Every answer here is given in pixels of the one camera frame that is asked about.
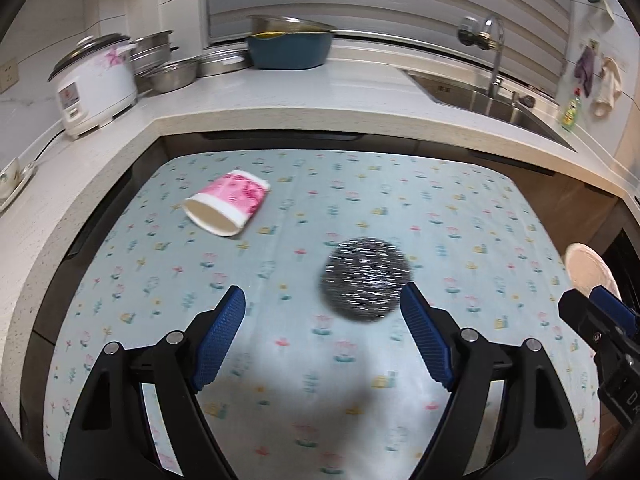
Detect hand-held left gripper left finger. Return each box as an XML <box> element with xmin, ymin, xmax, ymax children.
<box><xmin>59</xmin><ymin>285</ymin><xmax>247</xmax><ymax>480</ymax></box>

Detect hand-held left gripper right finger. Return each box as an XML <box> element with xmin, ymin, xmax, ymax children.
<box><xmin>400</xmin><ymin>281</ymin><xmax>586</xmax><ymax>480</ymax></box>

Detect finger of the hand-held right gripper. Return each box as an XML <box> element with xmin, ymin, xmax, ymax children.
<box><xmin>557</xmin><ymin>289</ymin><xmax>640</xmax><ymax>362</ymax></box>
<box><xmin>590</xmin><ymin>284</ymin><xmax>640</xmax><ymax>339</ymax></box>

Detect white trash bin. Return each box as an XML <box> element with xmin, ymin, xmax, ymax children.
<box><xmin>565</xmin><ymin>242</ymin><xmax>623</xmax><ymax>306</ymax></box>

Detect steel wool scrubber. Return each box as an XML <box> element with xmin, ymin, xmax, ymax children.
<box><xmin>320</xmin><ymin>236</ymin><xmax>413</xmax><ymax>322</ymax></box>

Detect pink paper cup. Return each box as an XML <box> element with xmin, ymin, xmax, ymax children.
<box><xmin>182</xmin><ymin>170</ymin><xmax>272</xmax><ymax>237</ymax></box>

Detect floral tablecloth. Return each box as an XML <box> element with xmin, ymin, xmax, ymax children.
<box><xmin>42</xmin><ymin>150</ymin><xmax>588</xmax><ymax>480</ymax></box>

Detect green dish soap bottle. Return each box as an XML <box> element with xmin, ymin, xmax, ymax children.
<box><xmin>559</xmin><ymin>91</ymin><xmax>583</xmax><ymax>132</ymax></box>

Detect beige hanging cloth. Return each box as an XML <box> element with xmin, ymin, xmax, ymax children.
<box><xmin>592</xmin><ymin>57</ymin><xmax>623</xmax><ymax>118</ymax></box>

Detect purple hanging cloth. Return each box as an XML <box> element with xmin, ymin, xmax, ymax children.
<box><xmin>573</xmin><ymin>46</ymin><xmax>596</xmax><ymax>98</ymax></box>

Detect steel sink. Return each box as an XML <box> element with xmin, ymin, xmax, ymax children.
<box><xmin>405</xmin><ymin>69</ymin><xmax>576</xmax><ymax>151</ymax></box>

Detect white saucer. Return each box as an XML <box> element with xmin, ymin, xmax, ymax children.
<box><xmin>0</xmin><ymin>162</ymin><xmax>39</xmax><ymax>211</ymax></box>

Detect floral teacup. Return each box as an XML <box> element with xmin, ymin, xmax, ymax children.
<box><xmin>0</xmin><ymin>157</ymin><xmax>21</xmax><ymax>198</ymax></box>

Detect steel bowl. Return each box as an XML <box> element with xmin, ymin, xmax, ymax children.
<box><xmin>144</xmin><ymin>57</ymin><xmax>201</xmax><ymax>93</ymax></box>

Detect chrome faucet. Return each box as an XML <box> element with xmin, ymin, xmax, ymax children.
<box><xmin>457</xmin><ymin>14</ymin><xmax>506</xmax><ymax>101</ymax></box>

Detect flat steel pan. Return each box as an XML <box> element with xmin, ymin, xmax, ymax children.
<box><xmin>197</xmin><ymin>46</ymin><xmax>253</xmax><ymax>78</ymax></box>

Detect white rice cooker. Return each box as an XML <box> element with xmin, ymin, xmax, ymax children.
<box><xmin>47</xmin><ymin>34</ymin><xmax>140</xmax><ymax>140</ymax></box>

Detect stacked steel steamer pots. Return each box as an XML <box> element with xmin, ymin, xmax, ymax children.
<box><xmin>129</xmin><ymin>30</ymin><xmax>180</xmax><ymax>93</ymax></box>

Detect blue plastic basin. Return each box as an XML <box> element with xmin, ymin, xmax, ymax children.
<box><xmin>245</xmin><ymin>31</ymin><xmax>337</xmax><ymax>71</ymax></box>

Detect steel basin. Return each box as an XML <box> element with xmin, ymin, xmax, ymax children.
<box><xmin>247</xmin><ymin>14</ymin><xmax>338</xmax><ymax>37</ymax></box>

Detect grey window blind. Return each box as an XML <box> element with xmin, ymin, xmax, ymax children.
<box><xmin>205</xmin><ymin>0</ymin><xmax>573</xmax><ymax>101</ymax></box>

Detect black power cable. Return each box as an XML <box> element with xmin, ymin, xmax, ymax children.
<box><xmin>27</xmin><ymin>127</ymin><xmax>68</xmax><ymax>168</ymax></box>

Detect wall outlet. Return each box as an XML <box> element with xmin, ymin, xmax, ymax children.
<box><xmin>0</xmin><ymin>57</ymin><xmax>20</xmax><ymax>95</ymax></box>

